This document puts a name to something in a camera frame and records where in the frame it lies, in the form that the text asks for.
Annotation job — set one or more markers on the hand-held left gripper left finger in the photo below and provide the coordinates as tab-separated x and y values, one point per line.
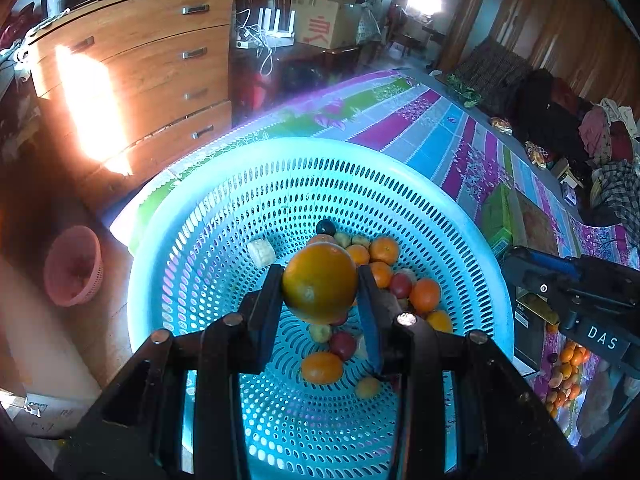
267	310

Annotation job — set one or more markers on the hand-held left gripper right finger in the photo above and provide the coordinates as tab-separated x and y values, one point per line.
370	330

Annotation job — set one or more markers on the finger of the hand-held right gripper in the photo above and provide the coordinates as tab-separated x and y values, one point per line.
550	263

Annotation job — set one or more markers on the group of red tomatoes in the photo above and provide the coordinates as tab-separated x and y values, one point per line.
342	345

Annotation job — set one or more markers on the peeled banana piece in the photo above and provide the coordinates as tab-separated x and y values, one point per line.
261	252

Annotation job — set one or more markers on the large yellowish orange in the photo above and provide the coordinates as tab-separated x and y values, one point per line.
320	282

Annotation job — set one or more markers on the group of oranges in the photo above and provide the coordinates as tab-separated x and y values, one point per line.
425	296

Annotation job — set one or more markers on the light blue plastic basket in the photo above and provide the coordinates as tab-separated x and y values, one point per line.
210	270

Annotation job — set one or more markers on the dark purple plum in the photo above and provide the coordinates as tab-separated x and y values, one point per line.
325	226

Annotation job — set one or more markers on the flat olive gift box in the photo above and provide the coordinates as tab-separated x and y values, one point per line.
535	220

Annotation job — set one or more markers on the black box with icons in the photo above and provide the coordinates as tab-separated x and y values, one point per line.
529	330

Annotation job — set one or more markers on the small blue and white box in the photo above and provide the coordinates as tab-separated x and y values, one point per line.
571	196

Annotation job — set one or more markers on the clear plastic bag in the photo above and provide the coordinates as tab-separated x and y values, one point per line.
595	405

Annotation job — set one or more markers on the checkered clothing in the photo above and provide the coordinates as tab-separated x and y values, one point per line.
620	187

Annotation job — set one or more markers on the yellow snack packet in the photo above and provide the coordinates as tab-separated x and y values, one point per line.
501	126
537	154

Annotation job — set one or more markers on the pink clothes pile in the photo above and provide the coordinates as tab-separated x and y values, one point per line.
600	130

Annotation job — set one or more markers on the pile of clothes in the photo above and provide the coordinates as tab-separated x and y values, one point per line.
542	102

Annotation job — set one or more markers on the striped floral bedsheet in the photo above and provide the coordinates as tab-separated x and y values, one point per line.
440	125

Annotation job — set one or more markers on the green patterned packet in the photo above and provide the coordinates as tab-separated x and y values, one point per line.
462	90

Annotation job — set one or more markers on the plaid chair cushion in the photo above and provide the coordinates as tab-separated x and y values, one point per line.
492	75

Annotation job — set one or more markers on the pink plastic basket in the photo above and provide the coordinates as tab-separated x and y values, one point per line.
72	267

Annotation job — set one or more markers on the wooden wardrobe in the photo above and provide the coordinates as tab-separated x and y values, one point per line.
550	25

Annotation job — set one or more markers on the plain cardboard box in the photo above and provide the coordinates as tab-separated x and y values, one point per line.
40	412

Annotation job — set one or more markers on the dark wooden table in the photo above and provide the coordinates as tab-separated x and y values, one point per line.
310	60

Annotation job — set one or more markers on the wooden chest of drawers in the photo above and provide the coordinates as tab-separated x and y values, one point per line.
150	75

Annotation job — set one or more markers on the white router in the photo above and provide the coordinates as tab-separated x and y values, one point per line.
274	22

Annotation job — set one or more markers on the cardboard box with red print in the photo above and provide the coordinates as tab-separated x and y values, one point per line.
320	22

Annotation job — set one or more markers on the silver mesh bag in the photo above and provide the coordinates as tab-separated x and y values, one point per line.
369	25

